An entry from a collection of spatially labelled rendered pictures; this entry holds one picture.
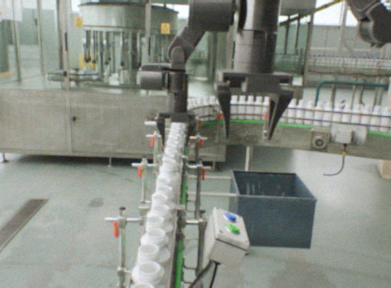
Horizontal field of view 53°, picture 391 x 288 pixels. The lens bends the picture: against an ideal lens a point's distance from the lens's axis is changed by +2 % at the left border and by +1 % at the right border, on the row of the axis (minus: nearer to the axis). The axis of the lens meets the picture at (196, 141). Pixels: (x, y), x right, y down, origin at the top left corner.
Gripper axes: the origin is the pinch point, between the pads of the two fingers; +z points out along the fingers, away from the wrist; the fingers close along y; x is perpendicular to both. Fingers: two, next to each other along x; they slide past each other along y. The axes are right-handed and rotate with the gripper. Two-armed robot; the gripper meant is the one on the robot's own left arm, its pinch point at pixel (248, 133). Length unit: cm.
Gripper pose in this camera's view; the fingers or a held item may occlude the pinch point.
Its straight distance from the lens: 58.4
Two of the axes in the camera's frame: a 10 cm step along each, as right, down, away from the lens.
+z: -0.5, 9.7, 2.4
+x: -0.1, -2.4, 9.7
